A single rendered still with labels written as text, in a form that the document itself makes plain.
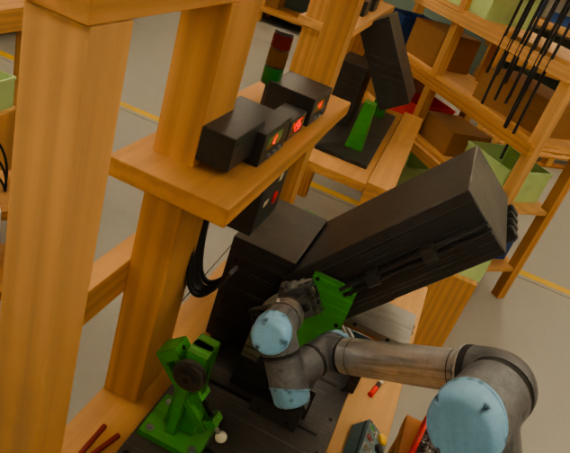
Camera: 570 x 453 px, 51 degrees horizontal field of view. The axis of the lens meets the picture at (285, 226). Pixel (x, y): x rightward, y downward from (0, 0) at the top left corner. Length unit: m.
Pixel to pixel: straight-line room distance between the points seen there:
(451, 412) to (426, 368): 0.20
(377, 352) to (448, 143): 3.35
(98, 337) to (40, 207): 2.18
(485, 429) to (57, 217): 0.65
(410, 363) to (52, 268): 0.64
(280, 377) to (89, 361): 1.80
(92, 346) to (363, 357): 1.93
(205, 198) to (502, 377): 0.56
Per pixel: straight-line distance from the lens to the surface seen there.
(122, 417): 1.54
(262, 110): 1.32
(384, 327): 1.64
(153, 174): 1.10
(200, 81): 1.10
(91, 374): 2.83
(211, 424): 1.42
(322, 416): 1.66
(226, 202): 1.07
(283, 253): 1.55
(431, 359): 1.12
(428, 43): 4.80
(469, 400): 0.92
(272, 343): 1.13
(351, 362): 1.21
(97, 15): 0.73
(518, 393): 0.99
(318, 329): 1.51
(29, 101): 0.80
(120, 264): 1.31
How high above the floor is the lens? 2.05
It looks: 29 degrees down
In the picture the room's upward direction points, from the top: 19 degrees clockwise
